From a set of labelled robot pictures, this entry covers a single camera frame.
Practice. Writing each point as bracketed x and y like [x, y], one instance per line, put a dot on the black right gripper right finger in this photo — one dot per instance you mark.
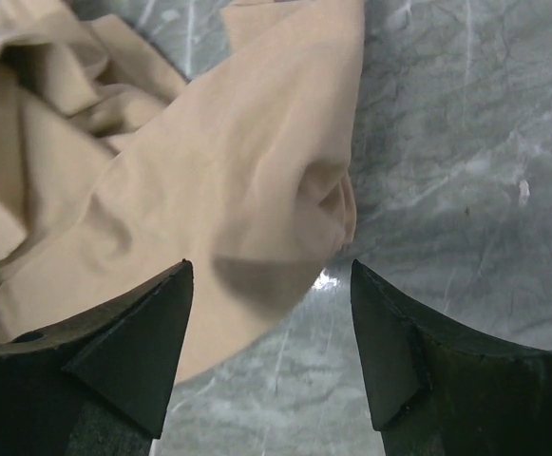
[437, 387]

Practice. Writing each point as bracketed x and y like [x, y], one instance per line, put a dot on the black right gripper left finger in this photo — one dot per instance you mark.
[98, 383]

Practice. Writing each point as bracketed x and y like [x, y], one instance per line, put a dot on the beige t shirt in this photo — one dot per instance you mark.
[113, 167]

